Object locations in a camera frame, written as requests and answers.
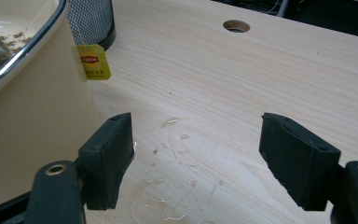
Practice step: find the cream bin with chrome rim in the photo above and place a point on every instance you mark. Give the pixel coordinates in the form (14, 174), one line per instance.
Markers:
(43, 124)

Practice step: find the black mesh container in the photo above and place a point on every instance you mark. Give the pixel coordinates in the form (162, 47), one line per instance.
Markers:
(88, 18)

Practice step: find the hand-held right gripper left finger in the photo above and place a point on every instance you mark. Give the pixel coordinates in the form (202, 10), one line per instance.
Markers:
(105, 161)

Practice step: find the metal stand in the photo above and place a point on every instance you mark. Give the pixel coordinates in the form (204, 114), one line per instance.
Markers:
(282, 7)

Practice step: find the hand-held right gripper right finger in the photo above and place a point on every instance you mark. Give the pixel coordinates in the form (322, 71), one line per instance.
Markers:
(298, 161)

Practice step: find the tea bag with yellow tag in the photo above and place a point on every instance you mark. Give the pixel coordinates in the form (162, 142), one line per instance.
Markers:
(94, 63)

